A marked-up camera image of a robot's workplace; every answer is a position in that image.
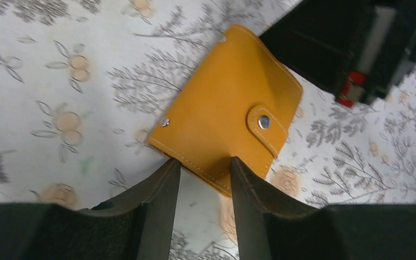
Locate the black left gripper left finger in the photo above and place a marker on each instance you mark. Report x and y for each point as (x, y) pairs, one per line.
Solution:
(136, 224)

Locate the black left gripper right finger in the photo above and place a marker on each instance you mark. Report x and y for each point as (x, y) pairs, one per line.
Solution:
(272, 225)

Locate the floral patterned table mat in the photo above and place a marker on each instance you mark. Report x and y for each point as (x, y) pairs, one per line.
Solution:
(83, 84)

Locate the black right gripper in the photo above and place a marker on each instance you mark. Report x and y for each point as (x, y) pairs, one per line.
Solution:
(355, 50)

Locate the yellow leather card holder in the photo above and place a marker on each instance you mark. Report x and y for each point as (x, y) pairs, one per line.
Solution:
(240, 102)

